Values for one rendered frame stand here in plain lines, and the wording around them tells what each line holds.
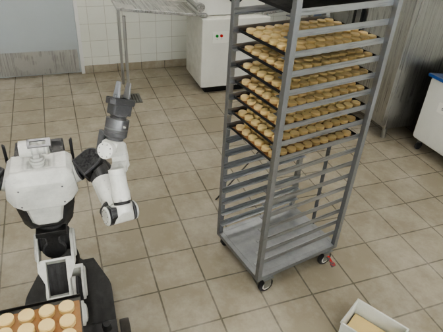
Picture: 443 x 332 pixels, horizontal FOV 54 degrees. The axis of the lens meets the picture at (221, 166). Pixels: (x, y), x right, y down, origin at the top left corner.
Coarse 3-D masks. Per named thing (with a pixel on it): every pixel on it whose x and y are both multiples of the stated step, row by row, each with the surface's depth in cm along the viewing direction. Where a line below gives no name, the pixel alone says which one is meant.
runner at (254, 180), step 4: (300, 164) 299; (284, 168) 292; (304, 168) 299; (260, 176) 284; (264, 176) 286; (244, 180) 278; (248, 180) 280; (252, 180) 282; (256, 180) 283; (260, 180) 284; (264, 180) 284; (232, 184) 274; (236, 184) 276; (240, 184) 278; (244, 184) 279; (248, 184) 279; (252, 184) 280; (224, 188) 272; (228, 188) 274; (232, 188) 275; (236, 188) 275; (240, 188) 276; (224, 192) 271
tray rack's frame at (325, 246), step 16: (400, 0) 202; (384, 48) 215; (384, 64) 220; (368, 112) 235; (368, 128) 241; (352, 176) 257; (320, 192) 289; (240, 224) 300; (256, 224) 301; (288, 224) 303; (336, 224) 280; (224, 240) 287; (240, 240) 287; (272, 240) 288; (304, 240) 290; (320, 240) 291; (336, 240) 286; (240, 256) 275; (256, 256) 275; (288, 256) 277; (304, 256) 278; (272, 272) 265
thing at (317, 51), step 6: (354, 42) 205; (360, 42) 207; (366, 42) 209; (372, 42) 212; (378, 42) 214; (318, 48) 195; (324, 48) 197; (330, 48) 199; (336, 48) 201; (342, 48) 203; (348, 48) 205; (300, 54) 191; (306, 54) 193; (312, 54) 195
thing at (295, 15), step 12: (300, 0) 173; (300, 12) 176; (288, 36) 182; (288, 48) 184; (288, 60) 186; (288, 72) 189; (288, 84) 192; (288, 96) 196; (276, 120) 204; (276, 132) 206; (276, 144) 209; (276, 156) 213; (276, 168) 217; (264, 216) 235; (264, 228) 238; (264, 240) 244; (264, 252) 249
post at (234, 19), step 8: (232, 0) 211; (232, 8) 213; (232, 16) 214; (232, 24) 216; (232, 32) 218; (232, 40) 220; (232, 56) 225; (232, 72) 230; (232, 88) 236; (224, 120) 247; (224, 128) 250; (224, 136) 252; (224, 144) 254; (224, 152) 257; (224, 160) 260; (224, 184) 270; (224, 208) 282
